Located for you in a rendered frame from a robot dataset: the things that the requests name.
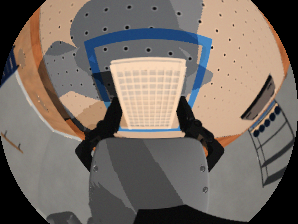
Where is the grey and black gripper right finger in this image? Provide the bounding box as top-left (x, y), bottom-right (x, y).
top-left (176, 96), bottom-right (224, 172)

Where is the beige perforated base plate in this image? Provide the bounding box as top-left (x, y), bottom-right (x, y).
top-left (39, 0), bottom-right (285, 138)

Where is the blue taped rectangle outline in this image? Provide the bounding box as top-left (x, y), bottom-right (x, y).
top-left (84, 28), bottom-right (212, 132)

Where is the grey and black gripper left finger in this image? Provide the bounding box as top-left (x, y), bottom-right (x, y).
top-left (75, 97), bottom-right (123, 172)

